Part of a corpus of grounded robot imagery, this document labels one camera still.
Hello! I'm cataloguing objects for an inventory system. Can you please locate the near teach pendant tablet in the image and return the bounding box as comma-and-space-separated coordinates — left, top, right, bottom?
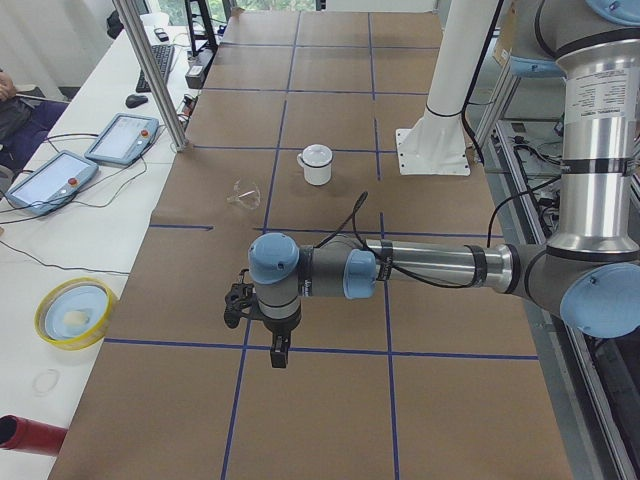
5, 150, 98, 215

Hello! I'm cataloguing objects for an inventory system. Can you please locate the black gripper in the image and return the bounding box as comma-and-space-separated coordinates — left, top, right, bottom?
262, 314, 301, 368

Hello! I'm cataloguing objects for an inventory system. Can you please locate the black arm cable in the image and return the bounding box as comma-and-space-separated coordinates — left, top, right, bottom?
314, 191, 566, 290

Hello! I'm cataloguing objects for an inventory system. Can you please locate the red cylinder tube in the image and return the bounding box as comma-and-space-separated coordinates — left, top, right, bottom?
1, 415, 68, 456

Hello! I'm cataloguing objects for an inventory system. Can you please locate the yellow rimmed bowl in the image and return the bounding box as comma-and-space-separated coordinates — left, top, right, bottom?
34, 277, 118, 351

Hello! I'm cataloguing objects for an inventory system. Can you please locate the white enamel cup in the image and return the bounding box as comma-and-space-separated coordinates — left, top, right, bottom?
297, 144, 333, 186

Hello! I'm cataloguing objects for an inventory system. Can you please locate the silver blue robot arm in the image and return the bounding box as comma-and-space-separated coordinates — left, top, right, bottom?
224, 1, 639, 368

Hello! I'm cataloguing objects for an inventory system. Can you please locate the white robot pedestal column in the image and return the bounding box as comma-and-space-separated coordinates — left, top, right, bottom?
396, 0, 502, 176

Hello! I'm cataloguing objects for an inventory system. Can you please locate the aluminium frame post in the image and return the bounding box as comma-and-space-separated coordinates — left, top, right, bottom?
113, 0, 188, 152

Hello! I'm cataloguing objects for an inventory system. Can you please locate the teach pendant tablet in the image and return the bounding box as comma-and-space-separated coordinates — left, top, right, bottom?
5, 150, 98, 215
84, 113, 159, 166

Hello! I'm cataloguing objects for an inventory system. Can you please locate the seated person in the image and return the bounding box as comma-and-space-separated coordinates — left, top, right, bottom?
1, 70, 67, 172

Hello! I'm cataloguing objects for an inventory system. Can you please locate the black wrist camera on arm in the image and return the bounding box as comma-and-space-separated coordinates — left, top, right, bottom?
223, 282, 260, 329

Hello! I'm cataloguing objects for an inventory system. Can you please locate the black computer mouse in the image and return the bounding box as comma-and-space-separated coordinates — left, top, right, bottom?
125, 94, 149, 109

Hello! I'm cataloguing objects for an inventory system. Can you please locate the black keyboard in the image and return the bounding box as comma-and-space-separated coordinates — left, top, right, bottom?
135, 44, 174, 93

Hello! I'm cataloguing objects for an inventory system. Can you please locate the far teach pendant tablet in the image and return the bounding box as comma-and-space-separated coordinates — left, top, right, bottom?
84, 113, 159, 166

